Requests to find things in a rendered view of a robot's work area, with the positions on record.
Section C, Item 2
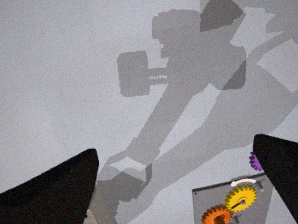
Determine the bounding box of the orange gear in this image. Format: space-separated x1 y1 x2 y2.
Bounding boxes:
201 205 233 224

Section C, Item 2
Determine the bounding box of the purple gear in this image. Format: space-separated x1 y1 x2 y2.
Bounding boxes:
249 152 262 172

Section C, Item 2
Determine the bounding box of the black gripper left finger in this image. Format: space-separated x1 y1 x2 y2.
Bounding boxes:
0 148 100 224

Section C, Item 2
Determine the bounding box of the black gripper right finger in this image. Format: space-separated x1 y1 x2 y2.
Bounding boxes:
253 133 298 224

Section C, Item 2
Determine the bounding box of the white curved arrow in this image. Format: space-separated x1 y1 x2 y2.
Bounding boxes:
231 179 257 186

